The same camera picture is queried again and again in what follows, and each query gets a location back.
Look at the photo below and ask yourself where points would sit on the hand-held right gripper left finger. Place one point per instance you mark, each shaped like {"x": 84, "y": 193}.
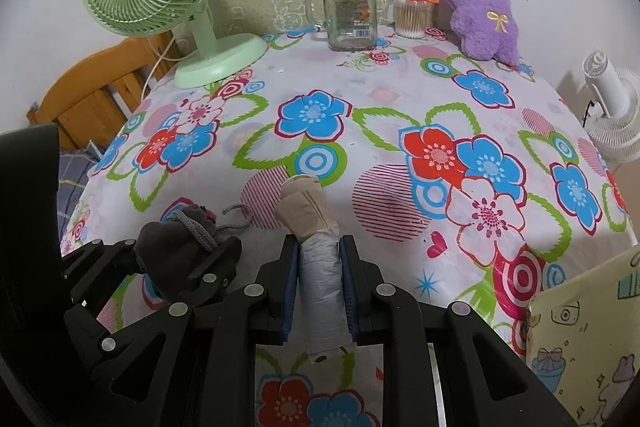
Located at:
{"x": 289, "y": 292}

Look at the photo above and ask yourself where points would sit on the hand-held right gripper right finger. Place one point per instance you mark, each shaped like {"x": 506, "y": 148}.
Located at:
{"x": 350, "y": 292}

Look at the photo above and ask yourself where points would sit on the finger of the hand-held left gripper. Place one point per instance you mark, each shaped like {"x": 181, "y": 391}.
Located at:
{"x": 100, "y": 257}
{"x": 222, "y": 259}

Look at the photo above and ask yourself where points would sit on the white roll with beige band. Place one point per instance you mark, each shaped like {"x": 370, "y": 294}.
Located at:
{"x": 320, "y": 267}

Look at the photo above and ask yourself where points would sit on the grey sock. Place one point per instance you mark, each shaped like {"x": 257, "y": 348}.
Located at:
{"x": 170, "y": 247}

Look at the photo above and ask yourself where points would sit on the yellow printed fabric box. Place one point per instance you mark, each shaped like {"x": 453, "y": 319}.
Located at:
{"x": 590, "y": 332}

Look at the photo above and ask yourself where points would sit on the grey plaid pillow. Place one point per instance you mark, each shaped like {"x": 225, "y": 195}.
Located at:
{"x": 72, "y": 177}

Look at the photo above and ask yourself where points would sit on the glass jar mug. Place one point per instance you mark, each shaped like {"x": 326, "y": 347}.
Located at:
{"x": 350, "y": 7}

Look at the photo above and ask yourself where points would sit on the cotton swab jar orange lid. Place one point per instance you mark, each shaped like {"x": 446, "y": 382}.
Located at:
{"x": 412, "y": 14}

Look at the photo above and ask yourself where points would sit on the purple plush rabbit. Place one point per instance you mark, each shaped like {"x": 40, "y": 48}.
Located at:
{"x": 480, "y": 22}

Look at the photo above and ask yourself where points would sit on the white standing fan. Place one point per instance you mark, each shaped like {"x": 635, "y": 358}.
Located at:
{"x": 607, "y": 82}

